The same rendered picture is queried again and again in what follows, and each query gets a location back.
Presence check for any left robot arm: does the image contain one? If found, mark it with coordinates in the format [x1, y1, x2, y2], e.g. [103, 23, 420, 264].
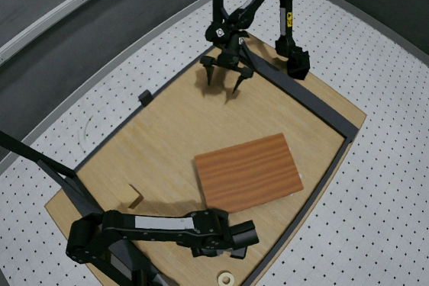
[205, 0, 306, 69]

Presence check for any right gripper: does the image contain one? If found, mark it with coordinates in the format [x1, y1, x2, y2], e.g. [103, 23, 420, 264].
[176, 242, 247, 260]

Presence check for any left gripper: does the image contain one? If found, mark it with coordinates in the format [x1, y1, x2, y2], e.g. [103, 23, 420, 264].
[199, 45, 254, 93]

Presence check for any brown cardboard box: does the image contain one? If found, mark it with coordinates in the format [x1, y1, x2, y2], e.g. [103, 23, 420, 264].
[117, 183, 144, 209]

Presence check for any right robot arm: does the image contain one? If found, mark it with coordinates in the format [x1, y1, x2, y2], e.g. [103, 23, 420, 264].
[66, 208, 260, 286]

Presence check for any wooden dolly with black caster wheels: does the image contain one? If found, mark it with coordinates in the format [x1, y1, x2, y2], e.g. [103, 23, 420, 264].
[194, 133, 304, 214]

